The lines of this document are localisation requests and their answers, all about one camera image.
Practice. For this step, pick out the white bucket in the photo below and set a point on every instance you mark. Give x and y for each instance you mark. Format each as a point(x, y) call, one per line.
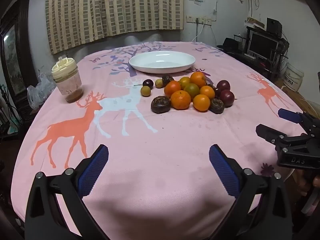
point(293, 76)

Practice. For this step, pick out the black speaker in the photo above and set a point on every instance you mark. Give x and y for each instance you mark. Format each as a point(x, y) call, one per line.
point(273, 26)

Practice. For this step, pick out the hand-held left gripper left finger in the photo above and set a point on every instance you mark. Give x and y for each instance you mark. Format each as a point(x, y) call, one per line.
point(93, 170)

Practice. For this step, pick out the clear jar with cream lid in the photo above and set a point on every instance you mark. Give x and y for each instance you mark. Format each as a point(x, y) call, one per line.
point(67, 82)

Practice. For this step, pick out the dark brown wrinkled fruit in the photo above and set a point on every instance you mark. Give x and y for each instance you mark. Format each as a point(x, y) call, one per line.
point(160, 104)
point(167, 80)
point(216, 105)

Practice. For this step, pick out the white wall socket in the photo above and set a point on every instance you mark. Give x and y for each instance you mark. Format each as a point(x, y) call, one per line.
point(191, 18)
point(206, 21)

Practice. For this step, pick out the clear plastic bag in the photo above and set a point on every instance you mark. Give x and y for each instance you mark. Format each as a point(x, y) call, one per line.
point(40, 92)

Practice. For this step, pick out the black computer monitor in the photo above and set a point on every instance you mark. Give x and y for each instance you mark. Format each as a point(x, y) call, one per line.
point(262, 45)

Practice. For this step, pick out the pink deer print tablecloth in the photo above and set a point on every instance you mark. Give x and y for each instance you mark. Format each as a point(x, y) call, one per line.
point(162, 142)

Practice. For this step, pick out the white router box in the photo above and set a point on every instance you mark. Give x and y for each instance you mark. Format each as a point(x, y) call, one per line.
point(255, 22)

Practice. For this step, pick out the beige checked curtain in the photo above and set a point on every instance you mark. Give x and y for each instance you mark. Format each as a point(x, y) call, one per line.
point(112, 10)

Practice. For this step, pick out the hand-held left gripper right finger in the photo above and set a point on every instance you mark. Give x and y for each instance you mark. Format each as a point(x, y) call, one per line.
point(223, 170)

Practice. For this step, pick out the green yellow mandarin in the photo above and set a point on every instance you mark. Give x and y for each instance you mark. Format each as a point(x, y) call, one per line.
point(192, 90)

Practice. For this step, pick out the small red fruit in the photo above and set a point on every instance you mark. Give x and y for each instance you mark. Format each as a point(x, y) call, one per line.
point(227, 98)

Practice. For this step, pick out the white oval plate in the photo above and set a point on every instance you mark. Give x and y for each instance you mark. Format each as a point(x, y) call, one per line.
point(162, 62)

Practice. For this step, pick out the black media stand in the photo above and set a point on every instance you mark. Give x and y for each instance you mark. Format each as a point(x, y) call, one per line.
point(257, 63)

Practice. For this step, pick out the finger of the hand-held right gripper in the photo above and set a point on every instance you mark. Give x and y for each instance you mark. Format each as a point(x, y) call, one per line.
point(287, 115)
point(267, 132)

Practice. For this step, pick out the small yellow round fruit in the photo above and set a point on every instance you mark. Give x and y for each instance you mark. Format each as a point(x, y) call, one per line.
point(145, 90)
point(158, 83)

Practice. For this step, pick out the purple passion fruit with stem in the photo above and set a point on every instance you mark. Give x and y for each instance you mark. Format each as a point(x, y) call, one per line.
point(147, 82)

